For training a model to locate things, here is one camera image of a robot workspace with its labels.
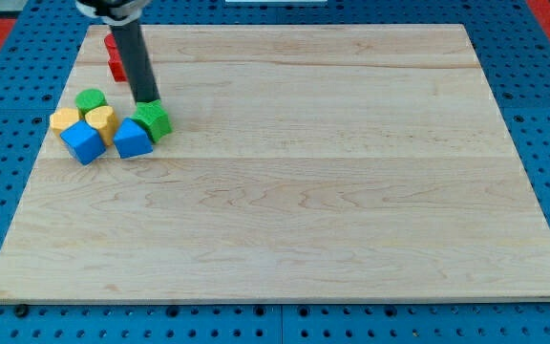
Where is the red block upper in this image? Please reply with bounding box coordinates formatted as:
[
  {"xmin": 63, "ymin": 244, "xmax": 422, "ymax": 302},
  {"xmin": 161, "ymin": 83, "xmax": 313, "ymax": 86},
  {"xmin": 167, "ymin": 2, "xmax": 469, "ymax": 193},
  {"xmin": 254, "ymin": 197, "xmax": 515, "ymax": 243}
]
[{"xmin": 104, "ymin": 33, "xmax": 117, "ymax": 51}]

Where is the green star block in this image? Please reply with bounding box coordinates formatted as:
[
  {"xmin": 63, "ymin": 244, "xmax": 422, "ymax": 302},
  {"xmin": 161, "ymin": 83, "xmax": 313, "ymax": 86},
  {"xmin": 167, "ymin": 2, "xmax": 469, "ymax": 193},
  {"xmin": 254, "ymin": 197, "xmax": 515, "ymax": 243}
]
[{"xmin": 131, "ymin": 99, "xmax": 173, "ymax": 143}]

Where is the yellow hexagon block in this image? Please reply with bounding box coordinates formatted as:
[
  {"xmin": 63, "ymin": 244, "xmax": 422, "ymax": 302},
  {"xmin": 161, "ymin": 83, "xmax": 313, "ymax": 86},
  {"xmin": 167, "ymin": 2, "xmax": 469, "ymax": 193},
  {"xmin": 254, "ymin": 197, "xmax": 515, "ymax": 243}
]
[{"xmin": 50, "ymin": 108, "xmax": 83, "ymax": 138}]

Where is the red block lower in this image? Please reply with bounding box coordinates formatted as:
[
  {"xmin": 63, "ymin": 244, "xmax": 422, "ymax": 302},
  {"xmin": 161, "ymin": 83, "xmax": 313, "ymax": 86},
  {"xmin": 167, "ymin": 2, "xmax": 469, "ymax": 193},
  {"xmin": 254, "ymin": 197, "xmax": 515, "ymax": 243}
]
[{"xmin": 108, "ymin": 50, "xmax": 127, "ymax": 82}]

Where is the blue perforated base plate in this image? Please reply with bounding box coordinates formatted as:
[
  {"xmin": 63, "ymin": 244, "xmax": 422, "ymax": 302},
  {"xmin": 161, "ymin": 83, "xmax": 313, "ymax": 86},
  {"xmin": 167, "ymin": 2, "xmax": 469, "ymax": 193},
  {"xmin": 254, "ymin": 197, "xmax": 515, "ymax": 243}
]
[{"xmin": 0, "ymin": 1, "xmax": 550, "ymax": 343}]

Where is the yellow heart block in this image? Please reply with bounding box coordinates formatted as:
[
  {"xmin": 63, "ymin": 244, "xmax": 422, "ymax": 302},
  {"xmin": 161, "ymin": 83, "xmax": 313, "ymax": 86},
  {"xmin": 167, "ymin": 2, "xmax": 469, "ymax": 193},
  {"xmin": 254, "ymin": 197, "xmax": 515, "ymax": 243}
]
[{"xmin": 85, "ymin": 105, "xmax": 119, "ymax": 146}]

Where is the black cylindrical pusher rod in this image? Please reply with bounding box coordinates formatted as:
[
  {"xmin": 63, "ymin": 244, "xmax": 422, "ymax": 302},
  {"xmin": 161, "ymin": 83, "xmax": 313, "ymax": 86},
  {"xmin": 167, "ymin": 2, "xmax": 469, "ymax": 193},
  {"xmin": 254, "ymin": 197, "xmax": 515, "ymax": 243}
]
[{"xmin": 110, "ymin": 19, "xmax": 160, "ymax": 102}]

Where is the blue pentagon block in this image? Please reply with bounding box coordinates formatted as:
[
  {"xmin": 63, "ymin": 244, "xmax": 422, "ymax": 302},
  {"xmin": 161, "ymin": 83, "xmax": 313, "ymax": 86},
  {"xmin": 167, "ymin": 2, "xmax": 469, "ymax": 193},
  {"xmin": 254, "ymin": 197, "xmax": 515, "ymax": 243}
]
[{"xmin": 114, "ymin": 118, "xmax": 153, "ymax": 159}]

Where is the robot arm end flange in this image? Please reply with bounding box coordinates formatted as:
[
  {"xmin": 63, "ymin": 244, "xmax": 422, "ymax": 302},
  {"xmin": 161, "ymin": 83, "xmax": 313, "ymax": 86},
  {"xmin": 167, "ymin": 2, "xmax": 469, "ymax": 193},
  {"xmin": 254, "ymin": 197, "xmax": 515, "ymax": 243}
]
[{"xmin": 75, "ymin": 0, "xmax": 152, "ymax": 26}]

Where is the red block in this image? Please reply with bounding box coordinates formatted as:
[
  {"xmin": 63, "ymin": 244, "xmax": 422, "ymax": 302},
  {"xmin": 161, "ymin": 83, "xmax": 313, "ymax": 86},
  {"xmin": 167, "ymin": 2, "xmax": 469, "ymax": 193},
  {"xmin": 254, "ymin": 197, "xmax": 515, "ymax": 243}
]
[
  {"xmin": 108, "ymin": 50, "xmax": 127, "ymax": 82},
  {"xmin": 104, "ymin": 33, "xmax": 117, "ymax": 51}
]

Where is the blue cube block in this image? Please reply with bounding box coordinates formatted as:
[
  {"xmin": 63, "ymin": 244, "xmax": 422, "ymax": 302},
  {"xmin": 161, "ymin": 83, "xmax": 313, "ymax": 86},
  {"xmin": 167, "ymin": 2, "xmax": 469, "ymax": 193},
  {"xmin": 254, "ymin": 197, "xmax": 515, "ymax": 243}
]
[{"xmin": 60, "ymin": 120, "xmax": 106, "ymax": 165}]

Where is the green cylinder block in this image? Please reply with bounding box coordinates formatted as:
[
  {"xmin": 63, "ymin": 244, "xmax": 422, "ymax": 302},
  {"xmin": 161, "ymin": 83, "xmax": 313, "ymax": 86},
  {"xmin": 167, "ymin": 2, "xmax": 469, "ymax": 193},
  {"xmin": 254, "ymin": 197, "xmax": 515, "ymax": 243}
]
[{"xmin": 74, "ymin": 88, "xmax": 107, "ymax": 116}]

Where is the wooden board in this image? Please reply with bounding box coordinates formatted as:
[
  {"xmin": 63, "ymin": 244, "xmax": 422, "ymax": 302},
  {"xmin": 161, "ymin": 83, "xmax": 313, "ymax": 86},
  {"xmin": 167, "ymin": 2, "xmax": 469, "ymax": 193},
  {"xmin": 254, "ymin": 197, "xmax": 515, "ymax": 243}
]
[{"xmin": 0, "ymin": 24, "xmax": 550, "ymax": 305}]

